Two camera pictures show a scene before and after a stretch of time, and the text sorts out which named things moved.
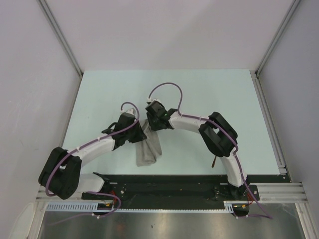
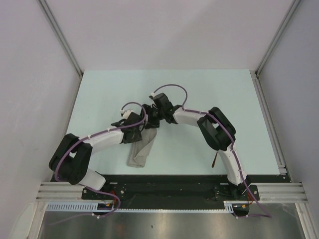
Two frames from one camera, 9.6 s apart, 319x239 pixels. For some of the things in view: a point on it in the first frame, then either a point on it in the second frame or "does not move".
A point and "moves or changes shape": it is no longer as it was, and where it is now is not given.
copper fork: [213, 164] does not move
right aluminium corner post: [276, 37] does not move
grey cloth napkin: [147, 150] moves or changes shape
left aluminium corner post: [62, 36] does not move
